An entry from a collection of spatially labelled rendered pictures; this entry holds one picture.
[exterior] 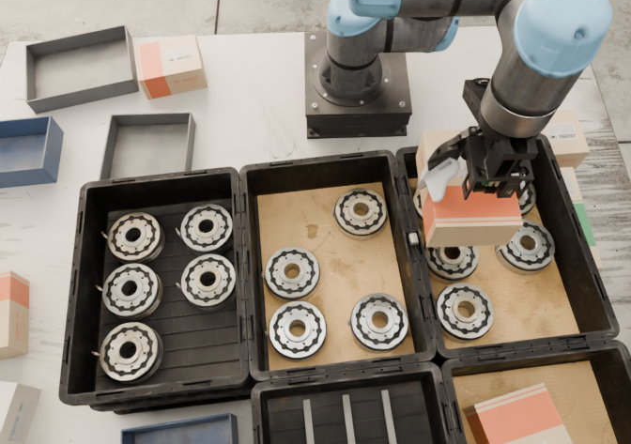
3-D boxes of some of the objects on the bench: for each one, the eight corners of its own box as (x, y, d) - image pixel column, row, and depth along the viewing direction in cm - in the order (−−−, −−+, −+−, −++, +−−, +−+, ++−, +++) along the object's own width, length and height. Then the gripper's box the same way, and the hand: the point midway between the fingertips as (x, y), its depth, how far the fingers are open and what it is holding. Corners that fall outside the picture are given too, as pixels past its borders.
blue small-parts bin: (64, 131, 130) (51, 114, 124) (56, 182, 124) (42, 168, 117) (-16, 139, 130) (-33, 123, 124) (-27, 191, 123) (-46, 176, 117)
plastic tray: (131, 37, 144) (125, 23, 140) (139, 91, 136) (132, 79, 131) (34, 57, 142) (24, 44, 137) (35, 114, 133) (25, 102, 129)
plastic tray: (117, 126, 131) (110, 114, 126) (195, 123, 131) (191, 111, 126) (100, 222, 119) (91, 212, 114) (186, 219, 119) (180, 209, 114)
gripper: (432, 154, 55) (407, 228, 73) (612, 149, 55) (542, 225, 73) (423, 90, 59) (401, 176, 77) (592, 85, 59) (530, 173, 77)
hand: (467, 182), depth 76 cm, fingers closed on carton, 14 cm apart
